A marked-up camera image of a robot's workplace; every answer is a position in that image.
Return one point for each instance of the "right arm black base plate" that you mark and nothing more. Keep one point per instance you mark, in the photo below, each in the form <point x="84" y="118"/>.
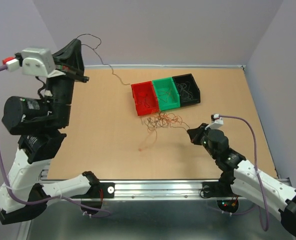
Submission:
<point x="216" y="189"/>

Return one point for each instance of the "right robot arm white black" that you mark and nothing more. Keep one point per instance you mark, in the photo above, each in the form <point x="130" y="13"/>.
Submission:
<point x="240" y="176"/>

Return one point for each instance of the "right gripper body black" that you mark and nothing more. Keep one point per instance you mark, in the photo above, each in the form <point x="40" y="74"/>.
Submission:
<point x="201" y="137"/>

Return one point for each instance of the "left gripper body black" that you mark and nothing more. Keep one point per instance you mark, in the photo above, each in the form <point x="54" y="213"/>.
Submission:
<point x="70" y="68"/>

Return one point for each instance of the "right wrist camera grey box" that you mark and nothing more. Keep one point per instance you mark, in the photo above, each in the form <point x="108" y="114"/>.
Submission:
<point x="216" y="122"/>

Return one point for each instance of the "aluminium mounting rail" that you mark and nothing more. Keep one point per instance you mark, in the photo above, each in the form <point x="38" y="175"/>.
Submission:
<point x="160" y="188"/>

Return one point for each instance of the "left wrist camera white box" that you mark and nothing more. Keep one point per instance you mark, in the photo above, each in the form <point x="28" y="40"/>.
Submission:
<point x="34" y="61"/>

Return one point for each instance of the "green plastic bin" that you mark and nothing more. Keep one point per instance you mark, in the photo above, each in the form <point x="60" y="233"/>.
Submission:
<point x="167" y="94"/>

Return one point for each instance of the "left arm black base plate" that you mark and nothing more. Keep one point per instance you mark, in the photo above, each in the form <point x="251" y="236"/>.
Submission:
<point x="105" y="190"/>

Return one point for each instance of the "red plastic bin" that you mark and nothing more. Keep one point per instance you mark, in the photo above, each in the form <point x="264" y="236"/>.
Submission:
<point x="145" y="99"/>

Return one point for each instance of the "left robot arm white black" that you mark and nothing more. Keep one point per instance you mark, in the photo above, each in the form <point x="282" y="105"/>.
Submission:
<point x="38" y="123"/>

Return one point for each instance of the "black plastic bin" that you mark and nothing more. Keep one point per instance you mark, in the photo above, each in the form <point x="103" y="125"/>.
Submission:
<point x="188" y="90"/>

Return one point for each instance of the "aluminium table edge frame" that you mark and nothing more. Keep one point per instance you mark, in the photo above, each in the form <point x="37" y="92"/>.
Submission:
<point x="106" y="136"/>

